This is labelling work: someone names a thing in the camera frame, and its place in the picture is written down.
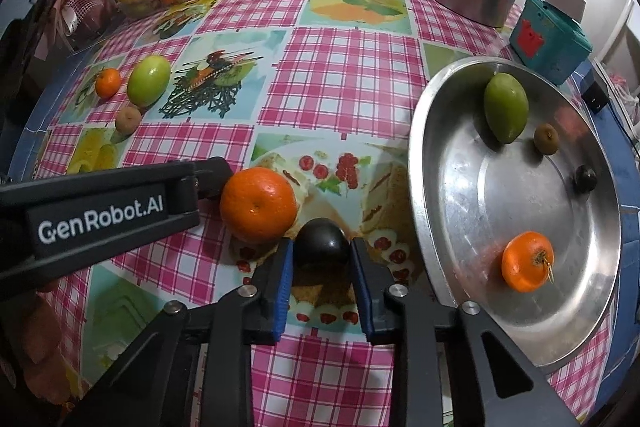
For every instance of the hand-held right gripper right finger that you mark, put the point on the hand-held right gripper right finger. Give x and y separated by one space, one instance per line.
362 294

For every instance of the brown longan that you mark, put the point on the brown longan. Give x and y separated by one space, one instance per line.
128 120

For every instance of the brown kiwi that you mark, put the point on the brown kiwi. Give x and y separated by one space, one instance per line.
546 138

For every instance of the person's left hand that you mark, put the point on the person's left hand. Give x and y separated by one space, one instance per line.
50 357

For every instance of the black power adapter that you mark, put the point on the black power adapter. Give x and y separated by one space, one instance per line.
596 97

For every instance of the teal plastic box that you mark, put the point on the teal plastic box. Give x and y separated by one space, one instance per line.
555 42

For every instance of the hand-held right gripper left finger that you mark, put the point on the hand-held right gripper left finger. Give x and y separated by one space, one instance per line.
282 292

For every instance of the small orange tangerine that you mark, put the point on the small orange tangerine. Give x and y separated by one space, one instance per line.
108 83

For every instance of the orange tangerine with stem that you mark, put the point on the orange tangerine with stem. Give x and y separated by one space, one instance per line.
527 261

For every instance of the green mango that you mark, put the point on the green mango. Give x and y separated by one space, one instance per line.
148 79
506 107

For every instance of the dark plum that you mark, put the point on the dark plum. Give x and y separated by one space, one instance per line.
585 179
320 247

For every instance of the stainless steel plate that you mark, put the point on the stainless steel plate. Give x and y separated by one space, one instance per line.
480 207

